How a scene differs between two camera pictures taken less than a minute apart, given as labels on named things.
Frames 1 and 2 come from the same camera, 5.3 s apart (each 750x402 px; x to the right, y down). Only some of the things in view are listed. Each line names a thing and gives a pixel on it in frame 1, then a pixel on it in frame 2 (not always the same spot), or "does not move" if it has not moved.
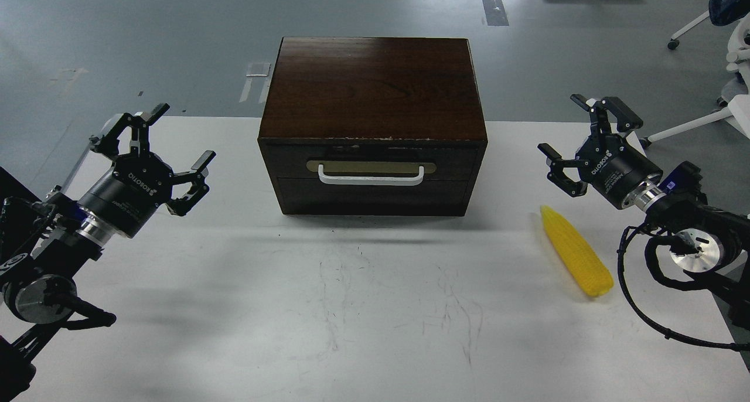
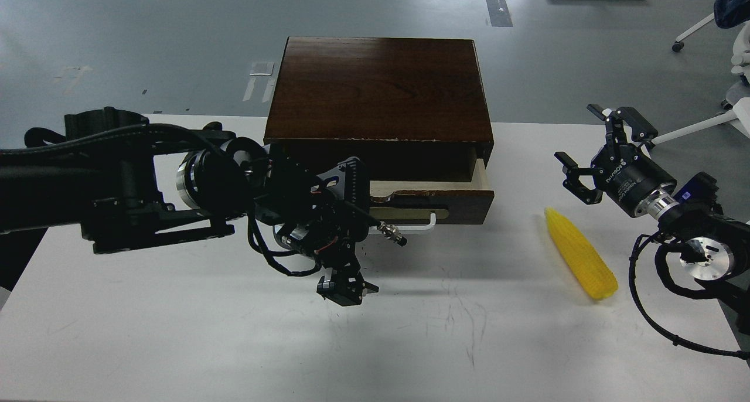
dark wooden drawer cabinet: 374,126 does not move
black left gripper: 123,199 -> 332,220
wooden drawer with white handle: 372,179 -> 420,205
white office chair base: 728,4 does not move
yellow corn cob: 584,260 does not move
